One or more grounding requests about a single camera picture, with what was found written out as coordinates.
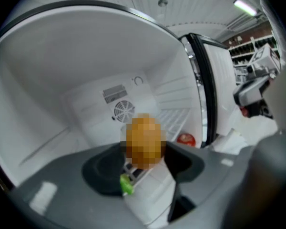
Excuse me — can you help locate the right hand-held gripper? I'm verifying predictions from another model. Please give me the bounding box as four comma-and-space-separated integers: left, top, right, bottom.
233, 43, 282, 107

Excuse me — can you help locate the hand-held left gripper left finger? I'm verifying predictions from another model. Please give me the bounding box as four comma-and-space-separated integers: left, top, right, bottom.
9, 142, 150, 229

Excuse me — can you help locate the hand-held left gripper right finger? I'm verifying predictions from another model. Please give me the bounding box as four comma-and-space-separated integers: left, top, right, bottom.
164, 141, 258, 224

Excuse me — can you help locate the yellow-brown oval fruit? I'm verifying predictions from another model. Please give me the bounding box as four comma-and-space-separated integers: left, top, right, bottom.
121, 112, 167, 170

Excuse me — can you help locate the black mini fridge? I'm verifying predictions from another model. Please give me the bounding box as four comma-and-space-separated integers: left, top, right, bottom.
0, 0, 239, 200

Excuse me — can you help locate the red tomato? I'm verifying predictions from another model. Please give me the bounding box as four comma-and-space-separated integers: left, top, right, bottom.
176, 133, 196, 147

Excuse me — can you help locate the long ceiling light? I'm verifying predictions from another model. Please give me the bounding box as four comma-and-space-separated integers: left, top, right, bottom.
233, 0, 257, 16

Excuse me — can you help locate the wall shelf of bottles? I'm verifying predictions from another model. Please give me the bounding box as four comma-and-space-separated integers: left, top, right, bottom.
228, 34, 279, 66

